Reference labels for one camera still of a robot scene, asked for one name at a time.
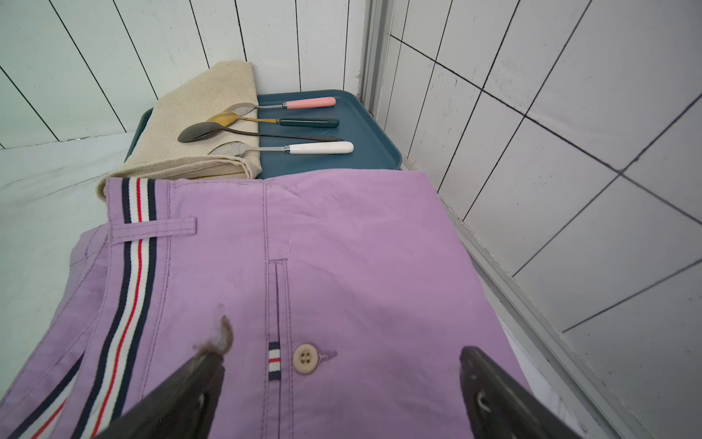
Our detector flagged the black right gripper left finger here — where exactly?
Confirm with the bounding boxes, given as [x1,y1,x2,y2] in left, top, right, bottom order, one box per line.
[98,352,225,439]

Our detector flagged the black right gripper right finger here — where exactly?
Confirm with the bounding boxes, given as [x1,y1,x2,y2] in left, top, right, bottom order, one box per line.
[460,347,579,439]

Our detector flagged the purple pants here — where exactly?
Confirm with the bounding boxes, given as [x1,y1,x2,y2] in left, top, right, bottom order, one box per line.
[1,169,525,438]

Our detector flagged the dark metal spoon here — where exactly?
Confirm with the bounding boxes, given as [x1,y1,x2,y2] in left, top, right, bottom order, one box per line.
[177,122,341,143]

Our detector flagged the dark teal tray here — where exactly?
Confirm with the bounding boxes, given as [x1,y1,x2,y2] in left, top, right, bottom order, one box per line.
[126,90,402,179]

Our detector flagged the white handled spoon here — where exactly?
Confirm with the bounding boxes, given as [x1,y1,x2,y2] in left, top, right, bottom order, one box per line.
[210,141,355,157]

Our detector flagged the green handled gold spoon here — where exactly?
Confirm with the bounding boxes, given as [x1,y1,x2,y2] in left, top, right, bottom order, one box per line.
[208,113,340,128]

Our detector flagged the pink handled spoon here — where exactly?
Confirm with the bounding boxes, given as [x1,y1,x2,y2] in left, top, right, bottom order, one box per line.
[224,97,336,116]

